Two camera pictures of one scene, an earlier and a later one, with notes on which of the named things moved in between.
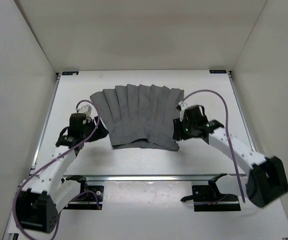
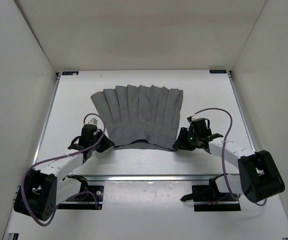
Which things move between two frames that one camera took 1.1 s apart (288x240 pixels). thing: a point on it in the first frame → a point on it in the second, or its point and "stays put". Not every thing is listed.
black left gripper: x=101 y=131 → x=107 y=144
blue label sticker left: x=70 y=73 stays put
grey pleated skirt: x=140 y=116 stays put
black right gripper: x=179 y=134 → x=181 y=143
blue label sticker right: x=217 y=71 stays put
